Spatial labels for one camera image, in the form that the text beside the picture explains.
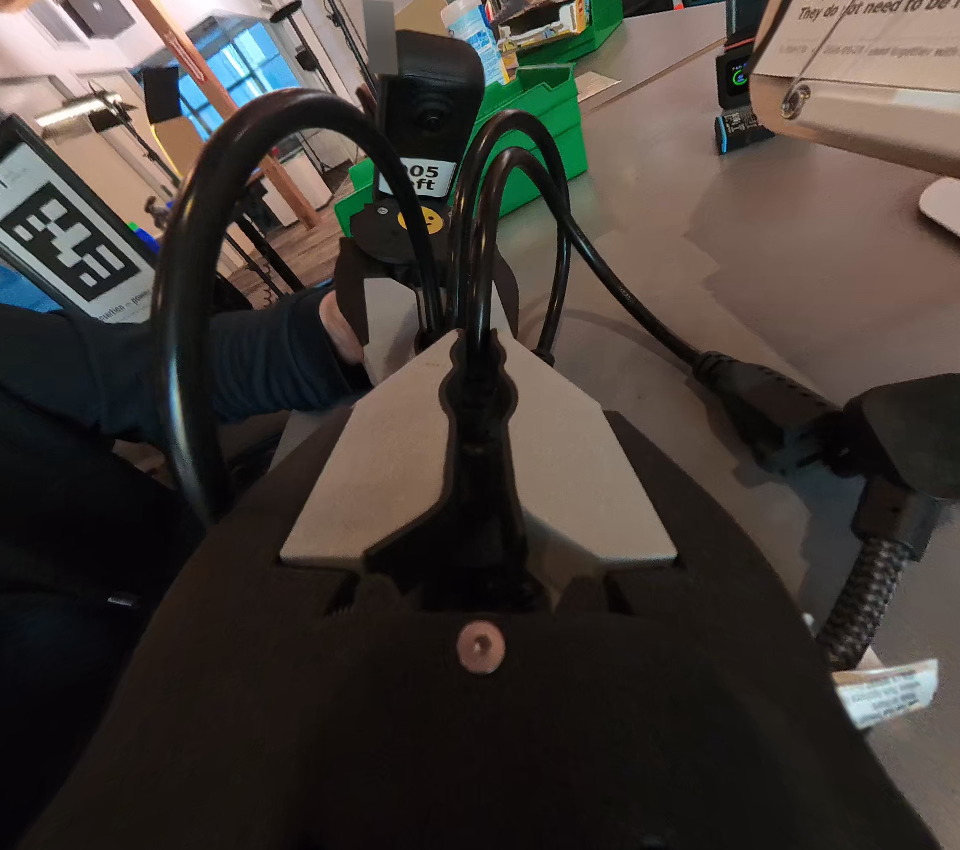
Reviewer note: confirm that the instruction sheet board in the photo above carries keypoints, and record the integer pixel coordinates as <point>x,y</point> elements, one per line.
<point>862,2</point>

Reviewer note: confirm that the black and white marker sign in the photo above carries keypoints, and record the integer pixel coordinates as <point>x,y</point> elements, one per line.
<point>60,242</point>

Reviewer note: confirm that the paper sheet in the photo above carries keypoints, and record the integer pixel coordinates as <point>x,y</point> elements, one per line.
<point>598,86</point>

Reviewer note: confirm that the white flat pad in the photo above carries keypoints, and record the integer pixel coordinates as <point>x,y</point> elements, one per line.
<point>943,205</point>

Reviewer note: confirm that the black charger case with display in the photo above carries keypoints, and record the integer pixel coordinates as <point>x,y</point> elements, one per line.
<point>733,77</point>

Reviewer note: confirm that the wipes canister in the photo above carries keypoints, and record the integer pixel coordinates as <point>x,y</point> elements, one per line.
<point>469,36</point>

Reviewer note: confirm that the person's left forearm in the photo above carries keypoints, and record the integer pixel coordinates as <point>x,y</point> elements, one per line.
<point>247,362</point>

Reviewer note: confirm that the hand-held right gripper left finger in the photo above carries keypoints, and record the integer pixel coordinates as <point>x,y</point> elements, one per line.
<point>367,467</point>

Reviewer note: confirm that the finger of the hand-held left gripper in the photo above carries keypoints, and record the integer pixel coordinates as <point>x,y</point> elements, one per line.
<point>501,314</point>
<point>386,332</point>

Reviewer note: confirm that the small black battery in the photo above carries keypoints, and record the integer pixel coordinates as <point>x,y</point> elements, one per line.
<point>739,130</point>

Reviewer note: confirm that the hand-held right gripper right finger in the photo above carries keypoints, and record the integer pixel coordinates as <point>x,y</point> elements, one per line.
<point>592,475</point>

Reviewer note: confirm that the wooden post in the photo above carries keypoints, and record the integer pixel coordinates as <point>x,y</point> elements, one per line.
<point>187,55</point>

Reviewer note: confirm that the studio light on stand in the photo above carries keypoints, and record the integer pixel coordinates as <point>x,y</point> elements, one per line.
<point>75,111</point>

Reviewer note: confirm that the blue lit window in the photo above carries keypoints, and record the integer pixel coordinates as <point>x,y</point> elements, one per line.
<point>247,66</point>

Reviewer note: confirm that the person's left hand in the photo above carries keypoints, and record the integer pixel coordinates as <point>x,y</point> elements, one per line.
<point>339,332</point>

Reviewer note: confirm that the large green plastic bin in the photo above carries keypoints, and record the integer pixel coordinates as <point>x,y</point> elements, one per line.
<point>540,115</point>

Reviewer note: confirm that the small green plastic bin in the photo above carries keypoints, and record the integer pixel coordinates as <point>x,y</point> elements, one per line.
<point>600,17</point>

